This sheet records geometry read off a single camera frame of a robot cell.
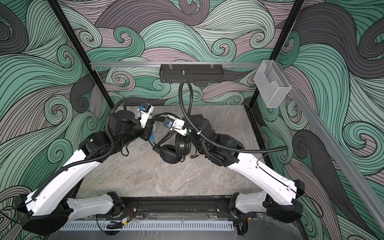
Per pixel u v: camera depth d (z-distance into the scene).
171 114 0.63
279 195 0.37
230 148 0.38
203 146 0.40
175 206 0.76
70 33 0.80
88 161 0.40
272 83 0.79
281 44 0.83
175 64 0.94
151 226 0.70
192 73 0.98
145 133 0.56
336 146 0.52
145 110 0.52
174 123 0.48
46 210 0.37
